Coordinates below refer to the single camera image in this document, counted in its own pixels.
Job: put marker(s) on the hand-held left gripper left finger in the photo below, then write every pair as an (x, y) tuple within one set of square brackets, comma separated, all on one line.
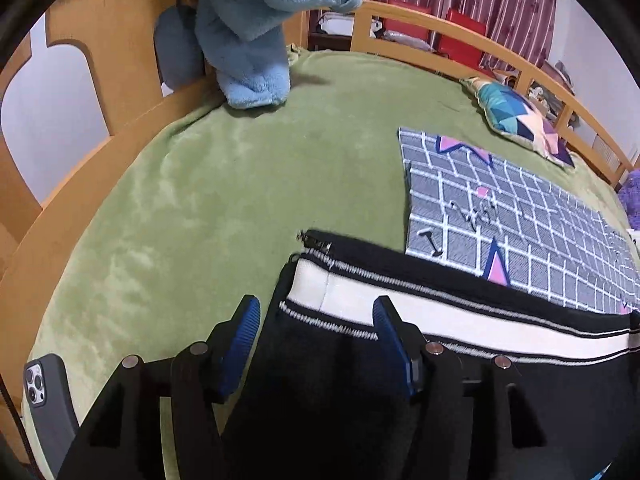
[(240, 345)]

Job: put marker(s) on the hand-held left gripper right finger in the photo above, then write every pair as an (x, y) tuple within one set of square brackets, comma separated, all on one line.
[(395, 350)]

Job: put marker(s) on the black pants with white waistband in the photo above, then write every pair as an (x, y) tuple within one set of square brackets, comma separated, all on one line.
[(325, 385)]

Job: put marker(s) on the green fleece blanket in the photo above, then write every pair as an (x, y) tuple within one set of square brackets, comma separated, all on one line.
[(225, 185)]

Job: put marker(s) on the grey checked blanket with stars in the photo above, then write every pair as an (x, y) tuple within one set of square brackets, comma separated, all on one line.
[(540, 220)]

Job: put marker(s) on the smartphone in dark case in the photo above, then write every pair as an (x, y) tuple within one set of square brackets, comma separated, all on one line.
[(50, 410)]

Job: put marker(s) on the colourful star pattern pillow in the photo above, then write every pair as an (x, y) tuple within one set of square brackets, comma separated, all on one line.
[(515, 115)]

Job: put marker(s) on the purple plush toy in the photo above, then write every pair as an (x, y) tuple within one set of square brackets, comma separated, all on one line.
[(631, 190)]

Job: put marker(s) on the grey cushion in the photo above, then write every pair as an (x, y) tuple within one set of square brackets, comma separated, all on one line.
[(175, 50)]

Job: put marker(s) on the red chair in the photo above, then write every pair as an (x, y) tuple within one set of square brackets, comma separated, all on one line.
[(465, 35), (407, 20)]

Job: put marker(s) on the light blue fleece garment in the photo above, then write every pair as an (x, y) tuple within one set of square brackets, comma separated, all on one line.
[(250, 20)]

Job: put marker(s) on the wooden bed frame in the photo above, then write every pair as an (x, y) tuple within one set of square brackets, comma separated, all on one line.
[(140, 25)]

